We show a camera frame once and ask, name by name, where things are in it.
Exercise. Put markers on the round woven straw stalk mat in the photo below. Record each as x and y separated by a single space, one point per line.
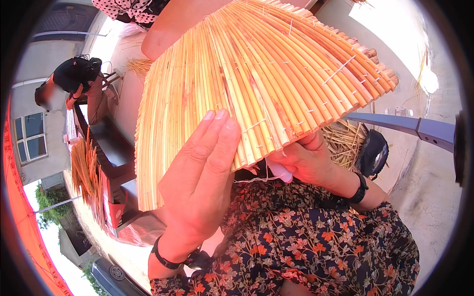
237 81

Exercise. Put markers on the dark car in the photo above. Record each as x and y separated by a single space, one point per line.
113 275

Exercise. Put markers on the thin loose straws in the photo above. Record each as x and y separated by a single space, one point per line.
421 72

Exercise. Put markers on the heap of loose straw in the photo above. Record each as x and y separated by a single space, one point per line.
342 142

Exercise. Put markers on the black bag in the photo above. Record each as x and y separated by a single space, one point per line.
372 153

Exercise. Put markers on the white framed window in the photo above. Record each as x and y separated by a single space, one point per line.
31 137

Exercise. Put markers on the white thread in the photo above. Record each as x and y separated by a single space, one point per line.
255 180

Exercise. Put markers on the grey metal bar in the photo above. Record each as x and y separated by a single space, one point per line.
403 127

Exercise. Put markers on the wooden stool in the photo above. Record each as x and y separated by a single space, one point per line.
111 78

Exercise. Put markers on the small straw bundle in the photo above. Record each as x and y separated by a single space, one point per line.
139 66

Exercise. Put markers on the black wrist band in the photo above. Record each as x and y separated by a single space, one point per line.
358 189
168 262

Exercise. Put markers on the red banner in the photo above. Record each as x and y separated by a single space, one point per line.
22 207

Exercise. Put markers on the clear plastic bottle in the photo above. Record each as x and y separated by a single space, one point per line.
399 111

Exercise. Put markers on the red box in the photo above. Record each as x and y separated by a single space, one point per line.
116 212

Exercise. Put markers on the dark wooden table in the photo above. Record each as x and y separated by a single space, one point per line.
111 148

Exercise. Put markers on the person's right hand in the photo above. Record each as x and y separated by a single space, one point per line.
311 162

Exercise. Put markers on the bundle of orange straw stalks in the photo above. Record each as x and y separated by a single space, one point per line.
85 174

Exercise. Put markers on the white thread spool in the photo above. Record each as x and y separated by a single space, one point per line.
280 171

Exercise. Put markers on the person's right fingers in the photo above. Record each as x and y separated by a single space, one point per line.
302 150

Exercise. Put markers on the person's body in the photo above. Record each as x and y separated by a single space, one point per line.
307 251

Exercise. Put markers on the person's left hand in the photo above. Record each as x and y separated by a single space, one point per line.
192 192

